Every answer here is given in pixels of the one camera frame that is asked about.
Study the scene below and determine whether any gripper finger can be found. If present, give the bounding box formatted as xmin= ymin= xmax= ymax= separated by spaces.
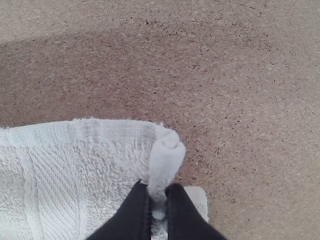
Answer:
xmin=165 ymin=183 xmax=227 ymax=240
xmin=86 ymin=180 xmax=152 ymax=240

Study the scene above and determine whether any pale towel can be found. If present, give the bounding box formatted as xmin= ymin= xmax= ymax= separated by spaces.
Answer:
xmin=0 ymin=116 xmax=210 ymax=240

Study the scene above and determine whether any cork mat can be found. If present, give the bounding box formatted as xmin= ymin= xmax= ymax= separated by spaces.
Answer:
xmin=0 ymin=0 xmax=320 ymax=240

